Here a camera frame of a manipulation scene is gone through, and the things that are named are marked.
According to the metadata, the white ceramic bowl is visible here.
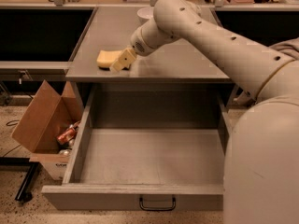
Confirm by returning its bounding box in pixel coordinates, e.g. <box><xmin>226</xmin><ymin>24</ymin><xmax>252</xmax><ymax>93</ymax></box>
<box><xmin>137</xmin><ymin>7</ymin><xmax>154</xmax><ymax>24</ymax></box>

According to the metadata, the grey open top drawer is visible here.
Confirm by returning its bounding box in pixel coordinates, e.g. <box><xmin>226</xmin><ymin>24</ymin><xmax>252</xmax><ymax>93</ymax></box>
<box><xmin>42</xmin><ymin>86</ymin><xmax>230</xmax><ymax>211</ymax></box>

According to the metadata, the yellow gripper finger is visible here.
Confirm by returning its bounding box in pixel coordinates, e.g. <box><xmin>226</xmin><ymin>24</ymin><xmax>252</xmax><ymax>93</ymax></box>
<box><xmin>109</xmin><ymin>48</ymin><xmax>137</xmax><ymax>72</ymax></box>

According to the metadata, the grey cabinet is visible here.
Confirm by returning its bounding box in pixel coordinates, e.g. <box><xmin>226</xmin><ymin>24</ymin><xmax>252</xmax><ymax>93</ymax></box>
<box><xmin>66</xmin><ymin>7</ymin><xmax>235</xmax><ymax>105</ymax></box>

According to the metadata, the black floor stand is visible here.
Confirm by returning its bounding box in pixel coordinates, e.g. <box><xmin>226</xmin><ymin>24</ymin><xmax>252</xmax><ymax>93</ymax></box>
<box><xmin>0</xmin><ymin>157</ymin><xmax>39</xmax><ymax>203</ymax></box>

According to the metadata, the red crushed can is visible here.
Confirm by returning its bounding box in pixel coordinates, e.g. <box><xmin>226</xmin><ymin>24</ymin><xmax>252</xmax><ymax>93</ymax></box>
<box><xmin>56</xmin><ymin>121</ymin><xmax>79</xmax><ymax>146</ymax></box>

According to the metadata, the brown cardboard box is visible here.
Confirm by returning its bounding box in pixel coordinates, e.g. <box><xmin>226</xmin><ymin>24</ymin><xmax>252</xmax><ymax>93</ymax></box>
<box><xmin>11</xmin><ymin>80</ymin><xmax>83</xmax><ymax>180</ymax></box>

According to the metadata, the yellow sponge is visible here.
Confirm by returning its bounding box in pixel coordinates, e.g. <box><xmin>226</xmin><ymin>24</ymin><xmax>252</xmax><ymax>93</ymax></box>
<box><xmin>96</xmin><ymin>50</ymin><xmax>121</xmax><ymax>69</ymax></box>

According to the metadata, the black drawer handle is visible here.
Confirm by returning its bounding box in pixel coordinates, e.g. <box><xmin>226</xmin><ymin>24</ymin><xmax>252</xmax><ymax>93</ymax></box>
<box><xmin>139</xmin><ymin>197</ymin><xmax>177</xmax><ymax>212</ymax></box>

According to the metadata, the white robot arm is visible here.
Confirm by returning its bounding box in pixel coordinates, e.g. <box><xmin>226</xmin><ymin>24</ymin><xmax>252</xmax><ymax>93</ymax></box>
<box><xmin>110</xmin><ymin>0</ymin><xmax>299</xmax><ymax>224</ymax></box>

